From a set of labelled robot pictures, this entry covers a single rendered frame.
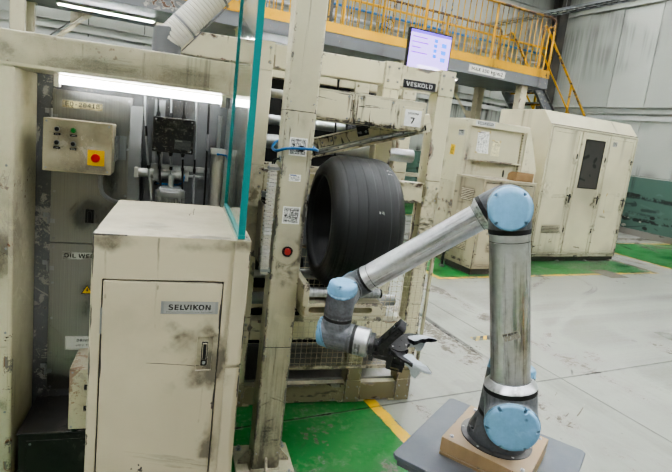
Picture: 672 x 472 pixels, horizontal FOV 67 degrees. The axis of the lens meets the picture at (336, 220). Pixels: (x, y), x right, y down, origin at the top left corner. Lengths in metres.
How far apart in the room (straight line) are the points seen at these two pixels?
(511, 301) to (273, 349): 1.20
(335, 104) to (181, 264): 1.29
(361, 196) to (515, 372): 0.91
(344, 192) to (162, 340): 0.95
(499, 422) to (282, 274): 1.10
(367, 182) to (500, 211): 0.81
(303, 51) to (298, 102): 0.20
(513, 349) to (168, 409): 0.97
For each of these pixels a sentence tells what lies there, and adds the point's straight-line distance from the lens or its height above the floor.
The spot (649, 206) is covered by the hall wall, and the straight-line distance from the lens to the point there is 14.10.
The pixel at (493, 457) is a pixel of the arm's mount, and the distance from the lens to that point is 1.80.
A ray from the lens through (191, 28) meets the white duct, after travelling 2.40.
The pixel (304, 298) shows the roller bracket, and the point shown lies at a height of 0.89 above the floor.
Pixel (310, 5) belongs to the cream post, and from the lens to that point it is 2.19.
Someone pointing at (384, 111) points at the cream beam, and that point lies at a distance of 2.52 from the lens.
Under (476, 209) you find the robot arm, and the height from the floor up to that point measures 1.41.
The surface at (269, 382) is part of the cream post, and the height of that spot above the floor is 0.45.
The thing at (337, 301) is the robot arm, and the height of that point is 1.08.
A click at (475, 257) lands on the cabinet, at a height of 0.24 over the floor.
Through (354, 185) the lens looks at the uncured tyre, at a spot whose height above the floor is 1.38.
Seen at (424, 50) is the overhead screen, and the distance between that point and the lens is 6.29.
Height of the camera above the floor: 1.58
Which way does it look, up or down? 10 degrees down
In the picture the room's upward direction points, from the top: 7 degrees clockwise
